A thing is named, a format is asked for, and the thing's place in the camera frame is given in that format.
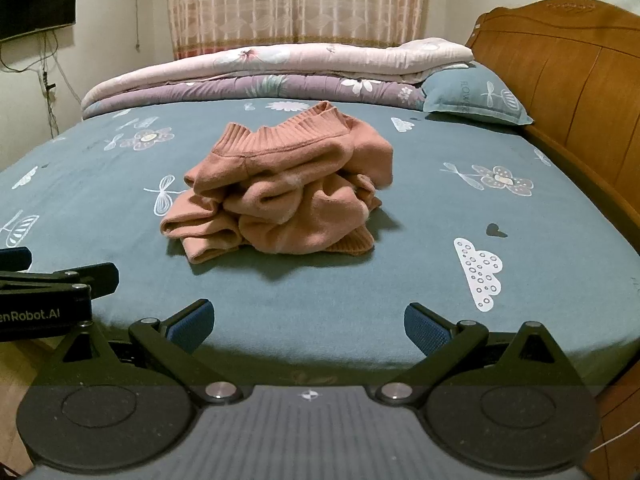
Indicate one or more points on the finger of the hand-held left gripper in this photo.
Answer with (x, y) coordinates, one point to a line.
(95, 280)
(15, 257)

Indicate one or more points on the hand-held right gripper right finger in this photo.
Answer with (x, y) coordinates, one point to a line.
(425, 329)

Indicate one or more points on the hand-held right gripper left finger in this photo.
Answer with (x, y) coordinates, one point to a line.
(192, 324)

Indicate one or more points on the pink striped knit sweater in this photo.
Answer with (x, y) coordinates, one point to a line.
(280, 185)

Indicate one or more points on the bed with teal floral sheet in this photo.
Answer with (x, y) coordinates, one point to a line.
(125, 260)

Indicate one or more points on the teal printed pillow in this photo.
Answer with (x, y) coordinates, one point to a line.
(470, 95)

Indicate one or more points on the purple floral quilt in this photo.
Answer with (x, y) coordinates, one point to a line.
(250, 92)

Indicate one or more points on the pale pink floral quilt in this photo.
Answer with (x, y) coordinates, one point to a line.
(280, 65)

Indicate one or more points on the wooden headboard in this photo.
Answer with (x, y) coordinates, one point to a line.
(565, 75)

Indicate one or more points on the beige and red patterned curtain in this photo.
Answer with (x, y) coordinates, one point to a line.
(300, 5)

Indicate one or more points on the black wall-mounted television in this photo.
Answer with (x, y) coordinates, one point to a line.
(35, 5)

